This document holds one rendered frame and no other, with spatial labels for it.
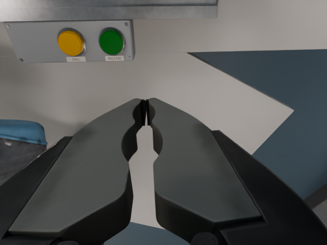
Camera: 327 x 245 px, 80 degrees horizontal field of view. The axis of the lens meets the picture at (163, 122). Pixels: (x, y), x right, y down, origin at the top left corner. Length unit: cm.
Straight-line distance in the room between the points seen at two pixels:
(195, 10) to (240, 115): 34
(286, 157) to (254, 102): 168
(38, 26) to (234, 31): 39
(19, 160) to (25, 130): 5
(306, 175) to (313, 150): 35
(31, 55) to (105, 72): 16
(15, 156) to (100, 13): 27
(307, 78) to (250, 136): 122
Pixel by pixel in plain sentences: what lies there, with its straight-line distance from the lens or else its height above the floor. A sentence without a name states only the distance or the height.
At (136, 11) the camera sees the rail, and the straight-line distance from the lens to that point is 38.
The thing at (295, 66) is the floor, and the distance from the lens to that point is 173.
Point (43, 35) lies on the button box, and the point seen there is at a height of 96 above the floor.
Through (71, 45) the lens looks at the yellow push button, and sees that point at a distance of 40.
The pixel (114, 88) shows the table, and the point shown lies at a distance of 53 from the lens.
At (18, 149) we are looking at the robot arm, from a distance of 41.
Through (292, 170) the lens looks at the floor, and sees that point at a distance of 244.
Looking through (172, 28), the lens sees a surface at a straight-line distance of 48.
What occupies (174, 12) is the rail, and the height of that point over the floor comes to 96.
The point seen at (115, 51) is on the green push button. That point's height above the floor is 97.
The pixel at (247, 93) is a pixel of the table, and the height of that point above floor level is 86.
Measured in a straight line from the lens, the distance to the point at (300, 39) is 60.
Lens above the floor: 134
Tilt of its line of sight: 57 degrees down
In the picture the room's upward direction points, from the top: 174 degrees clockwise
